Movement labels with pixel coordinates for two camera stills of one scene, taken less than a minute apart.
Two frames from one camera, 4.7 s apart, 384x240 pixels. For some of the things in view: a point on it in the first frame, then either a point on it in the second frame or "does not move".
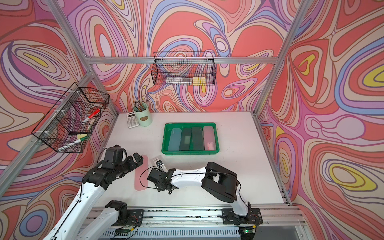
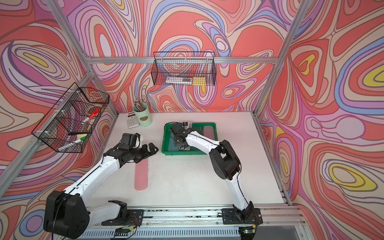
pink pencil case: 141,175 does not move
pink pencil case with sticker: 209,138 does not move
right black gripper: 159,187 to 176,142
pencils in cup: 138,105 does not move
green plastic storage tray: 190,138 does not move
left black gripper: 133,164 to 146,152
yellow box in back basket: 199,81 does not move
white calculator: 132,120 does not move
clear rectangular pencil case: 153,161 to 184,148
